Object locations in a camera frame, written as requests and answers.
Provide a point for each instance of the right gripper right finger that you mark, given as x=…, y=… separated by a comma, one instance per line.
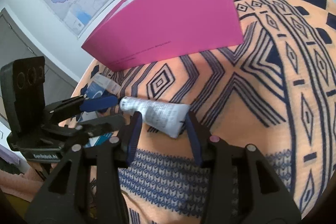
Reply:
x=213, y=153

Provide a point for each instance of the orange patterned blanket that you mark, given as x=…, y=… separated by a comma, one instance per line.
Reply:
x=275, y=90

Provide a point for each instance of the teal white medicine box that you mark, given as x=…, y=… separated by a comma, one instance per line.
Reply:
x=97, y=138

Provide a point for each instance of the white ointment tube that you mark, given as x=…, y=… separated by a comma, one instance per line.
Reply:
x=163, y=116

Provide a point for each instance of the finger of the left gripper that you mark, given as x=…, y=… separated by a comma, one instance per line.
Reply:
x=65, y=109
x=97, y=125

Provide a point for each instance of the pink sleeve left forearm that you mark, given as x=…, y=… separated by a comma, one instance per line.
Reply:
x=24, y=186

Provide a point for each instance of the pink cardboard box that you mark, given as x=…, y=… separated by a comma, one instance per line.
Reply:
x=138, y=32

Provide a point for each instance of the blue Antine medicine box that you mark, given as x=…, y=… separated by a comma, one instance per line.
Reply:
x=101, y=86

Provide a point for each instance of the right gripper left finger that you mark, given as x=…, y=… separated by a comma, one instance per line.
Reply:
x=116, y=153

